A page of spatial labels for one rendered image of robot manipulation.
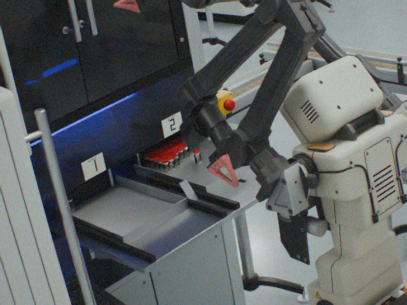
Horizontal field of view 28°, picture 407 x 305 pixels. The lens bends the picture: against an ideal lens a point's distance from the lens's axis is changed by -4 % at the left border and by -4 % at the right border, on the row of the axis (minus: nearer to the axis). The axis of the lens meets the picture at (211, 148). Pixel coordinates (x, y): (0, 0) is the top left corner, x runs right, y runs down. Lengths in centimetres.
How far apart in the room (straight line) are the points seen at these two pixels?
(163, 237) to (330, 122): 71
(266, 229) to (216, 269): 107
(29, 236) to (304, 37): 73
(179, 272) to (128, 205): 44
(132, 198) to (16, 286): 90
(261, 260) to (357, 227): 186
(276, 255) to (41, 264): 218
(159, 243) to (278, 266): 151
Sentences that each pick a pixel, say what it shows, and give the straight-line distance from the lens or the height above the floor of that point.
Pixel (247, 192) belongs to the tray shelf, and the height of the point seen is 88.
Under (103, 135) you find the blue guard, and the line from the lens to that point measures 260.
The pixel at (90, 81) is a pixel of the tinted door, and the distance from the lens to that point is 255.
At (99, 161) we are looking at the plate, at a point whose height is 103.
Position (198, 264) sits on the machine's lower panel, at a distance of 303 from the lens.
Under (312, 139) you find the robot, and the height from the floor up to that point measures 124.
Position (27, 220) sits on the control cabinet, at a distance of 181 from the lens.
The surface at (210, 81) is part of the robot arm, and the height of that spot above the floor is 139.
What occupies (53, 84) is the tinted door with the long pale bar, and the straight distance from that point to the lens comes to 247.
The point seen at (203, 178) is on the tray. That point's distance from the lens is 270.
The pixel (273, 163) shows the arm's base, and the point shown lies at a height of 123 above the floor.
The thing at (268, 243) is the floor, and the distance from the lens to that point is 402.
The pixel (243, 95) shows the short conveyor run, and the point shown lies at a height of 93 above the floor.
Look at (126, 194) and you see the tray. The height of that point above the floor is 88.
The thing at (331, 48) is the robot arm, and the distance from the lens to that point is 225.
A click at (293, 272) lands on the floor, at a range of 377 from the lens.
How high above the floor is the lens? 205
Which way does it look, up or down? 24 degrees down
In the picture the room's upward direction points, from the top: 10 degrees counter-clockwise
